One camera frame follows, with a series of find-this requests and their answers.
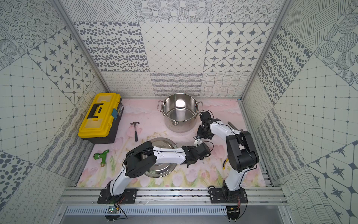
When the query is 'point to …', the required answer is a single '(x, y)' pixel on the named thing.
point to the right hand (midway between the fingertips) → (202, 137)
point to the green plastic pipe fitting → (103, 156)
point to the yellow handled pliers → (224, 163)
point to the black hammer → (136, 136)
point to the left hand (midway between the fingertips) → (203, 148)
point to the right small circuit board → (233, 210)
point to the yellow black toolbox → (100, 124)
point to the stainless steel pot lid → (159, 170)
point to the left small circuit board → (112, 210)
